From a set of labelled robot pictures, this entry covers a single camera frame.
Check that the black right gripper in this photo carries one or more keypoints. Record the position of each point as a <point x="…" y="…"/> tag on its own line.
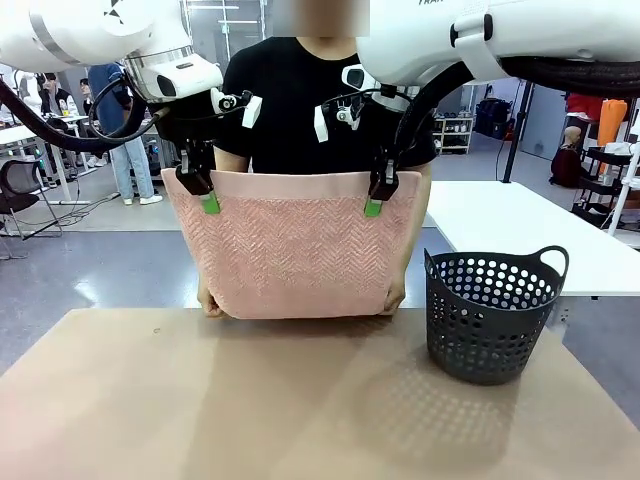
<point x="387" y="127"/>

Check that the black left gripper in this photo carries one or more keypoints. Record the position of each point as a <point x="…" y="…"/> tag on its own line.
<point x="192" y="122"/>

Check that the pink terry towel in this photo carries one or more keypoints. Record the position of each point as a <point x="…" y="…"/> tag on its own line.
<point x="300" y="250"/>

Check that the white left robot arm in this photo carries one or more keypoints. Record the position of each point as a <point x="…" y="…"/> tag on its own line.
<point x="75" y="25"/>

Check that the person's right forearm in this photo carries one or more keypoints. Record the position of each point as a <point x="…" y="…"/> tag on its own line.
<point x="232" y="162"/>

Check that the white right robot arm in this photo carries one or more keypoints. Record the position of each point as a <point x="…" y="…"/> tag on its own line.
<point x="425" y="40"/>

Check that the standing person blue shirt jeans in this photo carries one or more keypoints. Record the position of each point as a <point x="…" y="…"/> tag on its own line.
<point x="127" y="165"/>

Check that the white shoe rack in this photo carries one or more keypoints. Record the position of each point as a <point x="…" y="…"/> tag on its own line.
<point x="452" y="135"/>

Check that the person's torso black t-shirt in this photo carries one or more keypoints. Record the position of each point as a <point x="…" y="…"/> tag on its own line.
<point x="290" y="100"/>

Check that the black bag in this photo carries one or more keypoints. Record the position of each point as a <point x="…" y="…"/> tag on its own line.
<point x="492" y="120"/>

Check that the white table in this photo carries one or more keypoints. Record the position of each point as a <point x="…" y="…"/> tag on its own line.
<point x="500" y="220"/>

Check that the seated person dark top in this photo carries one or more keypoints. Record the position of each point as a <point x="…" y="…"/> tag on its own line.
<point x="85" y="92"/>

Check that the black tripod stand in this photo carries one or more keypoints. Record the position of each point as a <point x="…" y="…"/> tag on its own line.
<point x="517" y="130"/>

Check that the seated person black white jacket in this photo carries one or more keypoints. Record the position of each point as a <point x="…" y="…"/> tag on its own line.
<point x="55" y="97"/>

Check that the grey door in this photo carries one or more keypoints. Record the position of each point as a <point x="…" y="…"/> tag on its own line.
<point x="555" y="125"/>

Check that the black mesh office chair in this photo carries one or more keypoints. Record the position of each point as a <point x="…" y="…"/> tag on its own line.
<point x="20" y="175"/>

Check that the mannequin bust dark red top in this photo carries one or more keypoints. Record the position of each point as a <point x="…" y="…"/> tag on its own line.
<point x="567" y="160"/>

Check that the white desk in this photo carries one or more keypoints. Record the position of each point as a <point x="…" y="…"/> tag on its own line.
<point x="15" y="134"/>

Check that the mannequin with red blue jacket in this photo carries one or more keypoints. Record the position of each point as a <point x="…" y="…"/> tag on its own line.
<point x="587" y="105"/>

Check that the black utility cart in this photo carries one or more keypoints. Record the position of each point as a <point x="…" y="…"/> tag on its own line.
<point x="600" y="185"/>

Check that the dark grey perforated basket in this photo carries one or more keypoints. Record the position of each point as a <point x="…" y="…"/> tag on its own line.
<point x="490" y="374"/>

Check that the orange fabric roll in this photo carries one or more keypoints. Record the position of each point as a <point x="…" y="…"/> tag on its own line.
<point x="611" y="125"/>

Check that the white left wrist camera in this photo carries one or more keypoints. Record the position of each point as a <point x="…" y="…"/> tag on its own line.
<point x="251" y="112"/>

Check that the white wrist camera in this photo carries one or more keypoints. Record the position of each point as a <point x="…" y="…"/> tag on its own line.
<point x="320" y="125"/>
<point x="251" y="112"/>

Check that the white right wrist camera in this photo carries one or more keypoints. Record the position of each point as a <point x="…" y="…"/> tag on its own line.
<point x="320" y="125"/>

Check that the white metal frame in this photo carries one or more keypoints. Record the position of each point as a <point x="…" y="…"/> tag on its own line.
<point x="625" y="195"/>

